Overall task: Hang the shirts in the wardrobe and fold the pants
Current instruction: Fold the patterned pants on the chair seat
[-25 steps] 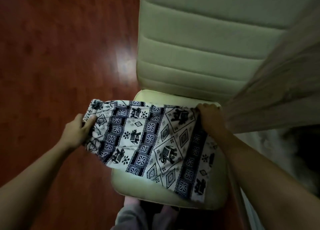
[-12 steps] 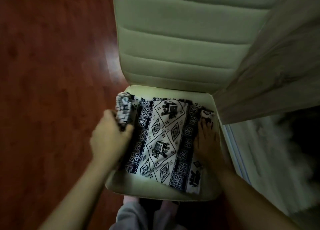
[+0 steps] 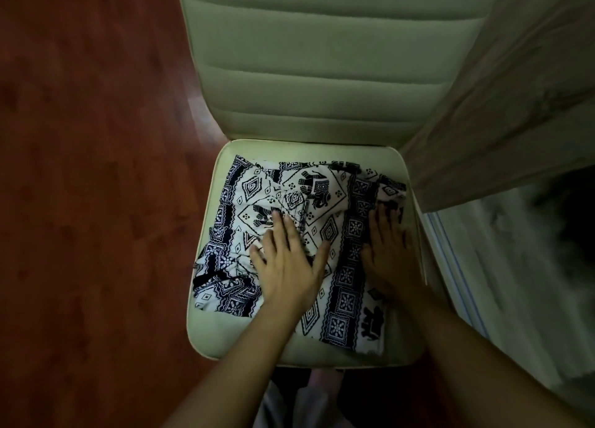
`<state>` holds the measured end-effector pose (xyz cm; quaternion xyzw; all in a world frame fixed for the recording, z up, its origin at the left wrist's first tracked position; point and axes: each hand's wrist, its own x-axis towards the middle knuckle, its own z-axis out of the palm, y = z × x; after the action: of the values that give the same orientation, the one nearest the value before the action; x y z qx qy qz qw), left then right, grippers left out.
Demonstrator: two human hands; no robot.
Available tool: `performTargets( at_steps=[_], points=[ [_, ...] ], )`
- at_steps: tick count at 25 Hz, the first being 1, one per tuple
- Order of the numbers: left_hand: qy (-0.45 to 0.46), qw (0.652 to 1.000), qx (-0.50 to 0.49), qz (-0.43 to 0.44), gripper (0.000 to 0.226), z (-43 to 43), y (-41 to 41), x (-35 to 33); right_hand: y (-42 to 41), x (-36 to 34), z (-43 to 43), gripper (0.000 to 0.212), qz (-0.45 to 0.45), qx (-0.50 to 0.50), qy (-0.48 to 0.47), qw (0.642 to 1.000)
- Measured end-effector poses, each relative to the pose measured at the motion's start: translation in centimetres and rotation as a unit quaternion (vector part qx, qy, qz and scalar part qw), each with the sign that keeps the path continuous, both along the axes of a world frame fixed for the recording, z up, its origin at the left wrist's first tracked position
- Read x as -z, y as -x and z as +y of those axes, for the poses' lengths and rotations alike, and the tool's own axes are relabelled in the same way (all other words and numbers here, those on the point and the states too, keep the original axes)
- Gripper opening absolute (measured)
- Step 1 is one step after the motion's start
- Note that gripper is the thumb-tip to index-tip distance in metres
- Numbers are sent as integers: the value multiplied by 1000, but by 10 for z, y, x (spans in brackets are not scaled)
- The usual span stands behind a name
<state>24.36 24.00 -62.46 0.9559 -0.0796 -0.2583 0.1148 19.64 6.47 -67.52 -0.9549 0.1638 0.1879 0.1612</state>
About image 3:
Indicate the person's right hand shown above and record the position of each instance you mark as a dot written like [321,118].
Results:
[393,265]

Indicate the person's left hand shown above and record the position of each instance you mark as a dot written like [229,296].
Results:
[288,274]

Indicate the elephant print shorts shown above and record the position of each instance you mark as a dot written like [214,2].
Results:
[241,200]

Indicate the wooden wardrobe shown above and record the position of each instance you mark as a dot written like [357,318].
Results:
[502,93]

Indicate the person's right forearm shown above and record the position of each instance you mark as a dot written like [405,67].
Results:
[474,372]

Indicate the person's left forearm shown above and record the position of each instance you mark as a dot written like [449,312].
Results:
[241,372]

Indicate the cream padded chair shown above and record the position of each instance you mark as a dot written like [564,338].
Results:
[325,47]

